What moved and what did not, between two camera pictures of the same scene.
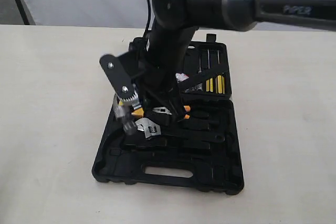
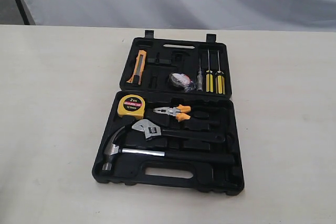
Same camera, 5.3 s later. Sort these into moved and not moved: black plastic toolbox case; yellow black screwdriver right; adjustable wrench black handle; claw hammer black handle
Moved: claw hammer black handle
Not moved: black plastic toolbox case; yellow black screwdriver right; adjustable wrench black handle
